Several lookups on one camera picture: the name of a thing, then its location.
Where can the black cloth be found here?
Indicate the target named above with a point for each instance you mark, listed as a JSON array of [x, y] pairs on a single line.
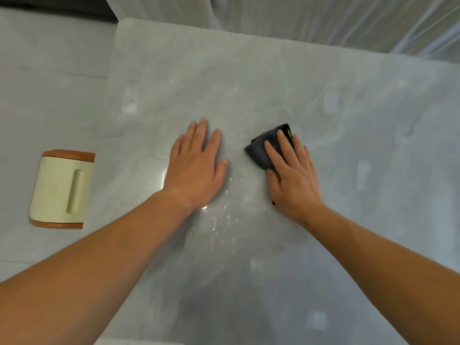
[[258, 150]]

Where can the person's right forearm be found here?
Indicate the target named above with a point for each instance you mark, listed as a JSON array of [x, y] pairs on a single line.
[[388, 276]]

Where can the person's right thumb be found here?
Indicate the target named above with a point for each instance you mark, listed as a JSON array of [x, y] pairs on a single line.
[[272, 183]]

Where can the clear plastic sheet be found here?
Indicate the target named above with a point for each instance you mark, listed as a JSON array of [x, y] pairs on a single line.
[[287, 17]]

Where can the person's left hand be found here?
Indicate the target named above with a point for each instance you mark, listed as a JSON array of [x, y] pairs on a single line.
[[194, 176]]

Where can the person's left little finger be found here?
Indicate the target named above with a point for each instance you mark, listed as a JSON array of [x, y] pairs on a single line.
[[176, 149]]

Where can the person's right middle finger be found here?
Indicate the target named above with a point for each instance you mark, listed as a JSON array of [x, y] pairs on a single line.
[[286, 147]]

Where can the person's left forearm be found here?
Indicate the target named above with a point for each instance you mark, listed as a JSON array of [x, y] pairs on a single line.
[[90, 273]]

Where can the person's left middle finger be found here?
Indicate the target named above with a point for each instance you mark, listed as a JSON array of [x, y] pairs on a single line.
[[200, 136]]

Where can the person's left thumb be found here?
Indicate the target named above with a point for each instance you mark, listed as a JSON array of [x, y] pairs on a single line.
[[221, 172]]

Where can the person's right little finger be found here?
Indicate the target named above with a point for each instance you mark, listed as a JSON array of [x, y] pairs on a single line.
[[309, 159]]

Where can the person's right hand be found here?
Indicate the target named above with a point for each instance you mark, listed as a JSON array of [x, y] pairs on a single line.
[[296, 186]]

